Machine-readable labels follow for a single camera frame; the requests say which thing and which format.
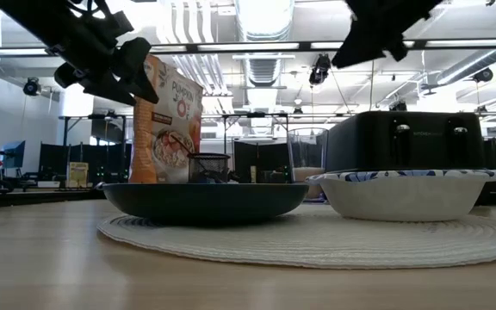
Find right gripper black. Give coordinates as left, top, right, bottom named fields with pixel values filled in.
left=331, top=0, right=445, bottom=70

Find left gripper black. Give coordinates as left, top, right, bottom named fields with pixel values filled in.
left=0, top=0, right=160, bottom=107

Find Pumpkin O's cereal bag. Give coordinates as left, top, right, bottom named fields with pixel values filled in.
left=127, top=54, right=205, bottom=185

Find clear plastic glass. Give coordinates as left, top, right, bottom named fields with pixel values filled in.
left=287, top=127, right=329, bottom=202

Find blue patterned paper bowl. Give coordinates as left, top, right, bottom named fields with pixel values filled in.
left=306, top=169, right=496, bottom=223

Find dark teal plate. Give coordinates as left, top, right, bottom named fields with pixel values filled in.
left=102, top=183, right=310, bottom=227

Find black ceiling spotlight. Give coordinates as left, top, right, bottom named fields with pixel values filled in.
left=308, top=53, right=332, bottom=86
left=22, top=77, right=42, bottom=96
left=472, top=67, right=494, bottom=84

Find black four-slot toaster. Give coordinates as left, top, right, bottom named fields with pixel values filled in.
left=324, top=110, right=488, bottom=174

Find yellow sign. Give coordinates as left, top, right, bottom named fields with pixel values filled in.
left=67, top=161, right=89, bottom=189

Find blue monitor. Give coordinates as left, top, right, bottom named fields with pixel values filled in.
left=0, top=140, right=26, bottom=170

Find black mesh cup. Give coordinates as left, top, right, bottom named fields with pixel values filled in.
left=187, top=152, right=232, bottom=185

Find white round woven placemat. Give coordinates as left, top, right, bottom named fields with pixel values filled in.
left=96, top=201, right=496, bottom=270

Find silver ceiling duct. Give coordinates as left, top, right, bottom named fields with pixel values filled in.
left=234, top=0, right=295, bottom=87

